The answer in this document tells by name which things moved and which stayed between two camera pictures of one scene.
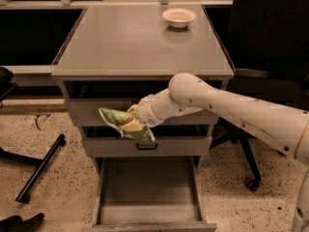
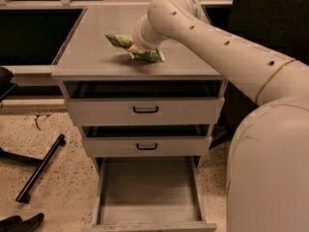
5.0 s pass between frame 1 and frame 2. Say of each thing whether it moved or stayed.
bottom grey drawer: stayed
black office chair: stayed
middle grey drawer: stayed
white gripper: moved
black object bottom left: stayed
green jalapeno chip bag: moved
